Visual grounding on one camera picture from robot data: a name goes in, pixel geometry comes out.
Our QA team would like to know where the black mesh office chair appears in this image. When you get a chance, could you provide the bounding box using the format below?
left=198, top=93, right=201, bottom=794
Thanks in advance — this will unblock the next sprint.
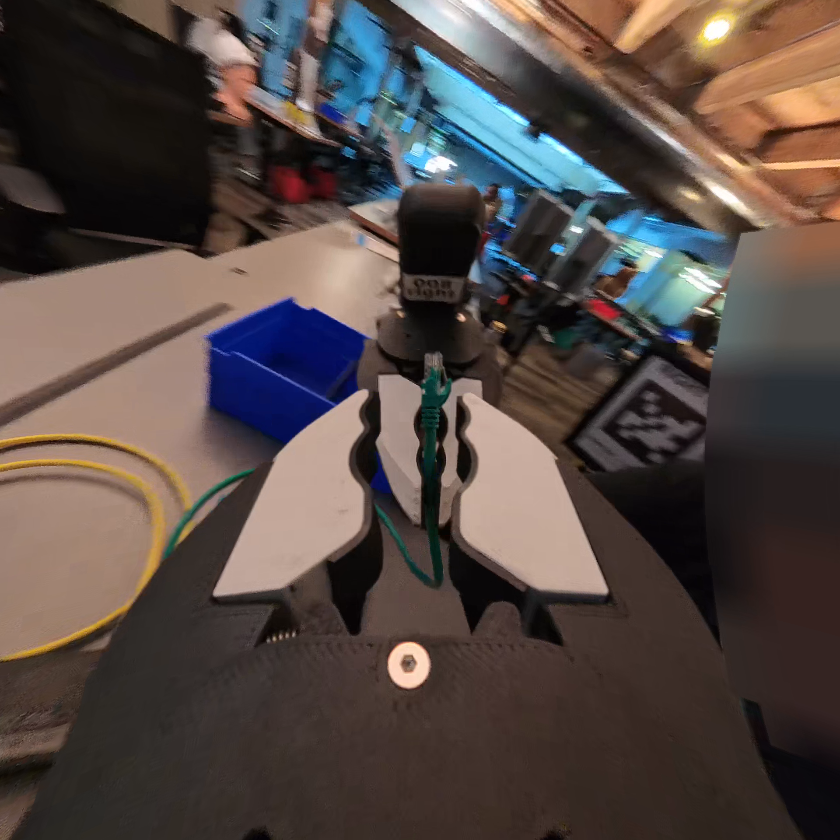
left=0, top=0, right=214, bottom=253

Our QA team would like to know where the black framed marker tag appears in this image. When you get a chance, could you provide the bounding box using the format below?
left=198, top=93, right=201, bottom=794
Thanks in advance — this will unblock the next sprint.
left=566, top=354, right=713, bottom=475

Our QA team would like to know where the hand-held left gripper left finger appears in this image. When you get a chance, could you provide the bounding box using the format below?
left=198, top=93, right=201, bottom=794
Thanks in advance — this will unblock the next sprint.
left=212, top=388, right=382, bottom=598

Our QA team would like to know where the yellow ethernet cable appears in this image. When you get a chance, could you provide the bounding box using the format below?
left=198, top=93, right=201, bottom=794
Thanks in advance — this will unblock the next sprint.
left=0, top=433, right=196, bottom=662

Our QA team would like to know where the blue plastic bin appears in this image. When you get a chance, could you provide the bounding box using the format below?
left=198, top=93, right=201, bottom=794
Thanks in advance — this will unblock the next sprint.
left=205, top=297, right=395, bottom=494

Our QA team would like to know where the grey panel on stand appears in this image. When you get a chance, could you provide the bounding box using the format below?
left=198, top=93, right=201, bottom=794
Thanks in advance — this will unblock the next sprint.
left=504, top=189, right=573, bottom=265
left=553, top=217, right=619, bottom=294

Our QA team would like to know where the mannequin head with hard hat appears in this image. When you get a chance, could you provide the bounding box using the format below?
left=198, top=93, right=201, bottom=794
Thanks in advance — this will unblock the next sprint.
left=187, top=16, right=261, bottom=127

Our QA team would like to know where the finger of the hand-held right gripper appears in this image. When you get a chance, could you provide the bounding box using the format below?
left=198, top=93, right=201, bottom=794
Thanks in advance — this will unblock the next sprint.
left=436, top=377, right=484, bottom=527
left=376, top=374, right=425, bottom=527

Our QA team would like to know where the green ethernet cable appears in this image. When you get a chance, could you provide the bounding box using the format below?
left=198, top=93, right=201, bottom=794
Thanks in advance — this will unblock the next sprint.
left=164, top=351, right=454, bottom=588

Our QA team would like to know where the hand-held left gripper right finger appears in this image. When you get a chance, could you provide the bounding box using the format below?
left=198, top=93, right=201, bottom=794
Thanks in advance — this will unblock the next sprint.
left=450, top=392, right=611, bottom=598

